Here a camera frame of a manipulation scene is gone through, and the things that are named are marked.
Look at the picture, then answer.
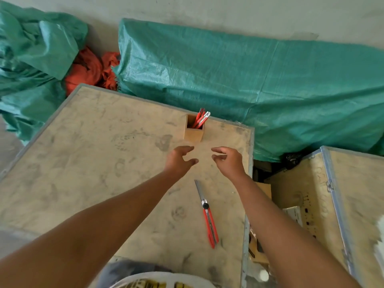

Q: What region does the person's right hand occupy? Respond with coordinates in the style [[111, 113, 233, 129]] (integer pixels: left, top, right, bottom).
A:
[[211, 147, 248, 179]]

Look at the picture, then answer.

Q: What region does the person's left hand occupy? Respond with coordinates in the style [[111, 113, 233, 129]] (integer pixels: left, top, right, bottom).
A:
[[163, 146, 199, 178]]

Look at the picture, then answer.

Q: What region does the person's left forearm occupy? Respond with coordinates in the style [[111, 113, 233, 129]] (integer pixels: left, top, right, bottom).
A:
[[0, 169, 180, 288]]

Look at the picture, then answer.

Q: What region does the person's right forearm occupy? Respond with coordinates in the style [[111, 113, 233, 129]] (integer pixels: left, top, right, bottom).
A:
[[232, 173, 362, 288]]

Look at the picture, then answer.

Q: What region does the small wooden holder box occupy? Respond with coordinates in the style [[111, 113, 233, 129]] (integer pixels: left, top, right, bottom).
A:
[[184, 114, 205, 143]]

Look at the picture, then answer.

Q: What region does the bunch of red utility knives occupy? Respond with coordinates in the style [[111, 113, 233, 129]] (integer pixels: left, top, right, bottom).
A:
[[192, 108, 211, 129]]

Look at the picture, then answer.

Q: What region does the red utility knife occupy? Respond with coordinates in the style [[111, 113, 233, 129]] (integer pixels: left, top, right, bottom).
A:
[[194, 180, 219, 249]]

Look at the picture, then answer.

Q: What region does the black object under tarp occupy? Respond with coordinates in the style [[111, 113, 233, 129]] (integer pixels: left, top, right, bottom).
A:
[[282, 152, 303, 170]]

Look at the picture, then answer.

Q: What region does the wooden crate table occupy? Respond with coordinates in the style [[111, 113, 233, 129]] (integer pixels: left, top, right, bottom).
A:
[[0, 84, 255, 288]]

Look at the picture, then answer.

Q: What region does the large green tarp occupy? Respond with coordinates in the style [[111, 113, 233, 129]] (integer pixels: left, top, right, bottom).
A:
[[112, 18, 384, 163]]

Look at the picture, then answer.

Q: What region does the white paper box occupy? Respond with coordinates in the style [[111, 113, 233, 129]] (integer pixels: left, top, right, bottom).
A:
[[283, 206, 304, 228]]

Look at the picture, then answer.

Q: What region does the person's white printed shirt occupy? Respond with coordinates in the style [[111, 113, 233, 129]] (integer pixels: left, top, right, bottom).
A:
[[97, 258, 216, 288]]

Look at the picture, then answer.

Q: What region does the wooden crate with metal edges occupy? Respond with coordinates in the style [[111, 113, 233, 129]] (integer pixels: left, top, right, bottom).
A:
[[264, 146, 384, 288]]

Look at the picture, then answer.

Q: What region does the orange cloth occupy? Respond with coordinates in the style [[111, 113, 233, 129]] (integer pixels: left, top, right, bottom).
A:
[[65, 46, 120, 96]]

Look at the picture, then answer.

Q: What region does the crumpled green tarp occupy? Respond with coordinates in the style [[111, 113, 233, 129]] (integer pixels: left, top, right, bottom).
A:
[[0, 0, 89, 146]]

